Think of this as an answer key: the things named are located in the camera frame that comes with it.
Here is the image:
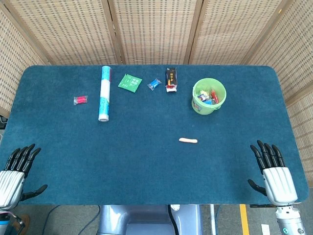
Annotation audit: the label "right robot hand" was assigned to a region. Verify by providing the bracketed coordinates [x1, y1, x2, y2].
[247, 140, 298, 205]

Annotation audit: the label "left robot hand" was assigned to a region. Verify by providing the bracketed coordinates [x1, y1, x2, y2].
[0, 143, 48, 211]

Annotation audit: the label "red candy wrapper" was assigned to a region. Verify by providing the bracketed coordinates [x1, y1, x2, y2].
[73, 95, 89, 106]

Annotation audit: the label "blue candy wrapper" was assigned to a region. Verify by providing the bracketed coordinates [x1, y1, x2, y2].
[147, 78, 162, 91]

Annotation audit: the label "colourful wrapped items in bucket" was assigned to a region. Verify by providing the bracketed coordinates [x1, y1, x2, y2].
[197, 89, 220, 105]

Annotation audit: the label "green plastic bucket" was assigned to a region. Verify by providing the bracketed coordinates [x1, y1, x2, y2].
[191, 78, 227, 116]

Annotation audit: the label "white teal paper roll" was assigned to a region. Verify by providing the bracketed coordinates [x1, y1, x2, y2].
[98, 65, 113, 122]

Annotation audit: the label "blue table mat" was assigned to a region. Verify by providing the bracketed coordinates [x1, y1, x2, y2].
[0, 65, 310, 206]

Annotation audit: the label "grey robot torso base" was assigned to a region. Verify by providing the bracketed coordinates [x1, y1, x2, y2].
[97, 204, 203, 235]

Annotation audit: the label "black snack packet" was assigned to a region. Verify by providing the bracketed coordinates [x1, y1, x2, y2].
[165, 68, 178, 93]

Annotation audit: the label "green sachet packet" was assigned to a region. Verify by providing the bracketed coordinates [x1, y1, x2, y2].
[117, 73, 143, 94]

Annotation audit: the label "woven bamboo folding screen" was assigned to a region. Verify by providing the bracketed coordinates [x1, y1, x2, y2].
[0, 0, 313, 181]

